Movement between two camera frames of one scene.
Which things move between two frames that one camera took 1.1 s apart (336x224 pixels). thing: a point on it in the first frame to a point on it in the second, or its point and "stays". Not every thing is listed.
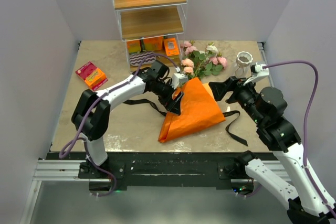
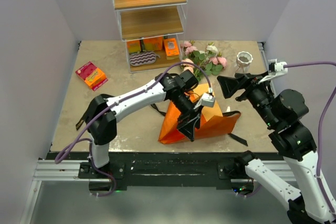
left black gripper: (170, 104) to (186, 121)
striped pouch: (135, 59) stays
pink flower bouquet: (208, 61) stays
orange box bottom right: (171, 46) stays
